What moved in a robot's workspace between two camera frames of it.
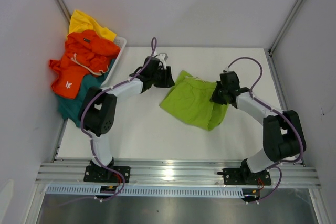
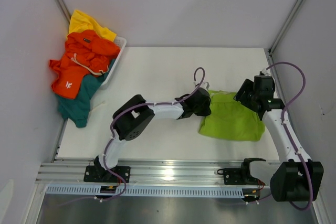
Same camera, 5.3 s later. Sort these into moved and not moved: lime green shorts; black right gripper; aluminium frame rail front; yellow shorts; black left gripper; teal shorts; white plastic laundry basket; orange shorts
Moved: black left gripper; lime green shorts; black right gripper
Not moved: orange shorts; aluminium frame rail front; yellow shorts; teal shorts; white plastic laundry basket
